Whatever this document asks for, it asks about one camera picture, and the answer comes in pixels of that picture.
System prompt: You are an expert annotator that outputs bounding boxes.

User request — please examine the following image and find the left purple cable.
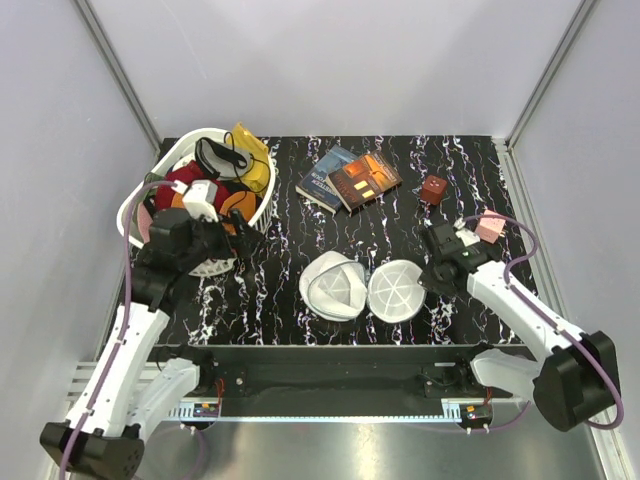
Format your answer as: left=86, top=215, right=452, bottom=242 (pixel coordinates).
left=58, top=180, right=207, bottom=480

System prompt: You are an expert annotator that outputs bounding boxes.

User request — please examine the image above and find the pink garment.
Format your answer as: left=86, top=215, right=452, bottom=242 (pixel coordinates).
left=136, top=203, right=153, bottom=243

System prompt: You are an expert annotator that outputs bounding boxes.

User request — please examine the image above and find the dark red cube adapter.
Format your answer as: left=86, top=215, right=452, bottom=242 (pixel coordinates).
left=420, top=175, right=448, bottom=206

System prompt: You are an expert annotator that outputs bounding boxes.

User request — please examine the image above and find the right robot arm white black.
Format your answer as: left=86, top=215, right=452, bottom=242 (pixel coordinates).
left=419, top=219, right=624, bottom=432

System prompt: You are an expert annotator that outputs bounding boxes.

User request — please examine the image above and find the white plastic laundry basket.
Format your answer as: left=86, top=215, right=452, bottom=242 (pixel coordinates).
left=116, top=127, right=277, bottom=277

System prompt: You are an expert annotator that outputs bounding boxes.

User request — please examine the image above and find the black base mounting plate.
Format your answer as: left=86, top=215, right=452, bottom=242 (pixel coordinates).
left=152, top=342, right=516, bottom=419

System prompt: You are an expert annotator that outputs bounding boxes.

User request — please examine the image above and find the green garment strap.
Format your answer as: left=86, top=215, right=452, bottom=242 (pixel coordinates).
left=141, top=171, right=162, bottom=206

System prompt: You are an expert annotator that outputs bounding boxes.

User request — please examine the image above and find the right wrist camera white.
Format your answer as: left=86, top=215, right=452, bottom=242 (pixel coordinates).
left=453, top=219, right=481, bottom=247

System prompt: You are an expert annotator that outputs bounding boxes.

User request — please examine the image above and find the blue paperback book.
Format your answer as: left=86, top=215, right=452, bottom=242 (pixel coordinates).
left=295, top=145, right=357, bottom=214

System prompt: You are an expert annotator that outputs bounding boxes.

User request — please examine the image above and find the white mesh laundry bag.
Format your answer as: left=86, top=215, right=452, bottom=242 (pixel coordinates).
left=298, top=251, right=426, bottom=324

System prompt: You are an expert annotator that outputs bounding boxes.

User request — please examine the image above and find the pink cube adapter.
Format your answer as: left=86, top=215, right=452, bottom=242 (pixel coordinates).
left=475, top=210, right=506, bottom=244

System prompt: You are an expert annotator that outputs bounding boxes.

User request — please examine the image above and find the orange black bra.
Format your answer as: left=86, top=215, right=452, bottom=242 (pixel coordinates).
left=169, top=185, right=260, bottom=235

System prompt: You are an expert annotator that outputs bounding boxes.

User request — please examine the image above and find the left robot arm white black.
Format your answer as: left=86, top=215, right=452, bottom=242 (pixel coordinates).
left=40, top=208, right=264, bottom=479

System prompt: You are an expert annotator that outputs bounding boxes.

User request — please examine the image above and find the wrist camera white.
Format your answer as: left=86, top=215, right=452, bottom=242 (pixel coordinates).
left=182, top=180, right=219, bottom=222
left=453, top=219, right=481, bottom=247

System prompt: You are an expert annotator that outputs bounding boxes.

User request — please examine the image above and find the dark red bra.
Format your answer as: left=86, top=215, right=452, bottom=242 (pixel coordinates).
left=153, top=166, right=226, bottom=211

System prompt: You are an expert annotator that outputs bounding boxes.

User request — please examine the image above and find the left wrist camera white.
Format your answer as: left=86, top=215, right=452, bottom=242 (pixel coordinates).
left=182, top=180, right=219, bottom=222

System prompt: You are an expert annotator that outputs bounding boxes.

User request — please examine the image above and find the yellow bra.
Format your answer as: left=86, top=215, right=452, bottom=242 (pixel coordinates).
left=225, top=122, right=271, bottom=197

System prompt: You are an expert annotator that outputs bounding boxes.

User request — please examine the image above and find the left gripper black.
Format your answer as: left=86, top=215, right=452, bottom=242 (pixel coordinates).
left=179, top=207, right=263, bottom=271

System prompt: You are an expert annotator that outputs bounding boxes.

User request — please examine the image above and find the orange dark paperback book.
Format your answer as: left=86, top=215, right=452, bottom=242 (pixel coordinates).
left=326, top=150, right=403, bottom=213

